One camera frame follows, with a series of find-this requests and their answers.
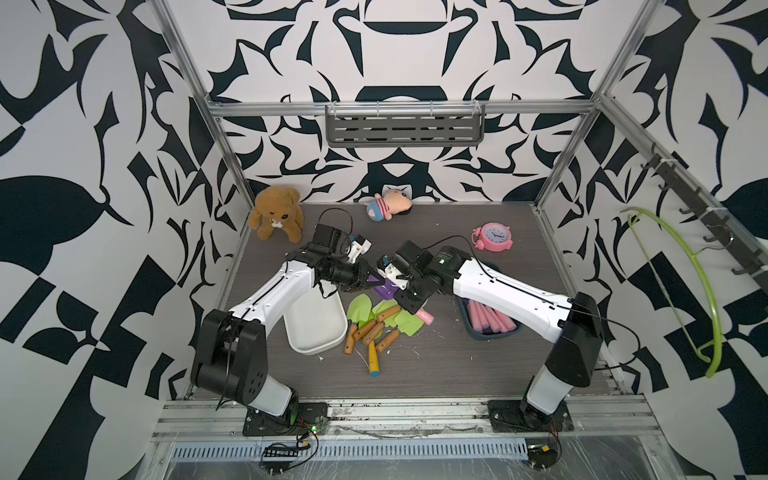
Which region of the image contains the purple square scoop pink handle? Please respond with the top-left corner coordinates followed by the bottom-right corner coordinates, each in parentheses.
top-left (467, 300), bottom-right (487, 334)

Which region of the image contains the purple pointed shovel pink handle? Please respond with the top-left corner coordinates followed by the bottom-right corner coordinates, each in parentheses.
top-left (495, 310), bottom-right (517, 333)

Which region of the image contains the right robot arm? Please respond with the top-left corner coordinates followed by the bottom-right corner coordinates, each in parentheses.
top-left (378, 241), bottom-right (604, 431)

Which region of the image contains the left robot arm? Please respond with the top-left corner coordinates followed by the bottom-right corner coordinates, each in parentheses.
top-left (190, 224), bottom-right (385, 418)

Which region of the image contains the white storage tray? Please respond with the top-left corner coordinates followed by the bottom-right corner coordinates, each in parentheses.
top-left (283, 287), bottom-right (348, 356)

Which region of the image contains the teal storage box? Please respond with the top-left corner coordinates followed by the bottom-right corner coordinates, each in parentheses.
top-left (454, 296), bottom-right (522, 341)

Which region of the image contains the black connector box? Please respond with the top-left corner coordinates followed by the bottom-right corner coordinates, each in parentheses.
top-left (527, 445), bottom-right (560, 471)

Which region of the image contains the small plush doll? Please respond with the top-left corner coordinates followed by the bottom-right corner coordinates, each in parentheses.
top-left (366, 190), bottom-right (413, 222)

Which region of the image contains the pink alarm clock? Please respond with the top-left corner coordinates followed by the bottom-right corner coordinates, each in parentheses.
top-left (471, 222), bottom-right (514, 253)

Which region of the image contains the brown teddy bear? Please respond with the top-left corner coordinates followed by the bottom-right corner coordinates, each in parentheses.
top-left (247, 185), bottom-right (304, 243)

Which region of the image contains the green hoop hanger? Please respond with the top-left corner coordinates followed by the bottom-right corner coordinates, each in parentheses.
top-left (621, 207), bottom-right (724, 378)

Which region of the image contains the green shovel wooden handle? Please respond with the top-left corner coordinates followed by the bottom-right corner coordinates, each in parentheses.
top-left (376, 311), bottom-right (426, 353)
top-left (344, 294), bottom-right (372, 355)
top-left (356, 300), bottom-right (401, 346)

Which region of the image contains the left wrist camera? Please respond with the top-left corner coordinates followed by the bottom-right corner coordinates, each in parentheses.
top-left (341, 235), bottom-right (372, 264)

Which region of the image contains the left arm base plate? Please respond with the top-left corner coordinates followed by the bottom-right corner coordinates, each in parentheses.
top-left (242, 401), bottom-right (329, 437)

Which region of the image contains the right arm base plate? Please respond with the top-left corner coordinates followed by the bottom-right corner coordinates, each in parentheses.
top-left (486, 399), bottom-right (574, 433)

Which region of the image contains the black hook rail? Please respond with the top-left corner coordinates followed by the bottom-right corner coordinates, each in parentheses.
top-left (643, 142), bottom-right (767, 292)

